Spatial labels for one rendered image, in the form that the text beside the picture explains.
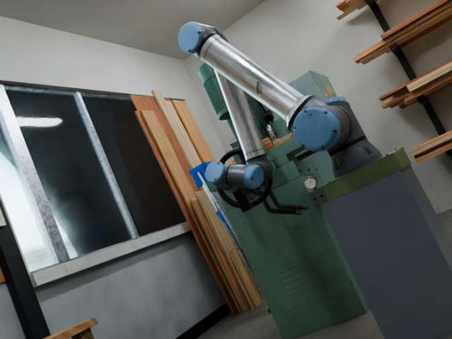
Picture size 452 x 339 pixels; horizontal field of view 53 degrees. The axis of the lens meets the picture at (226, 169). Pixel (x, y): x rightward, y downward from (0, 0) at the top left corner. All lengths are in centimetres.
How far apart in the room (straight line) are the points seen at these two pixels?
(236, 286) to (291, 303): 141
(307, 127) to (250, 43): 362
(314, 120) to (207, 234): 238
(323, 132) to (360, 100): 313
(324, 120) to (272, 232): 93
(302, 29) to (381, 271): 356
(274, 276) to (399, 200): 95
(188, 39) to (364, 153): 78
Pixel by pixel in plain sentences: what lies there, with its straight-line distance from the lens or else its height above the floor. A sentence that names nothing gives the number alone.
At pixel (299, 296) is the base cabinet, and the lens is 234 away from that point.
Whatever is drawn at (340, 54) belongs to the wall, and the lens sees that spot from 473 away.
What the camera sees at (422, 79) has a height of 111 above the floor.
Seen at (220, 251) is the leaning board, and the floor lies 51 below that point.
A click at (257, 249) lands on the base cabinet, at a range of 234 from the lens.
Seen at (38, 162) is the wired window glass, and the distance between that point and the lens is 329.
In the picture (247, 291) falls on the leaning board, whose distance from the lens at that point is 374.
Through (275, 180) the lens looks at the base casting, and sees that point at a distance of 227.
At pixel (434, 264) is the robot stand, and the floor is 23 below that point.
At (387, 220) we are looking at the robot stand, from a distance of 162.
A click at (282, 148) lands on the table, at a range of 226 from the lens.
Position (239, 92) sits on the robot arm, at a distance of 186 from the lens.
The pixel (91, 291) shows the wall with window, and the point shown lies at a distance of 305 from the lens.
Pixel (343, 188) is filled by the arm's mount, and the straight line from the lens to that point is 164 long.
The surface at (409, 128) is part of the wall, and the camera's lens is 455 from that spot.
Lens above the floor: 58
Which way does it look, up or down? 8 degrees up
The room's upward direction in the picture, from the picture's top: 24 degrees counter-clockwise
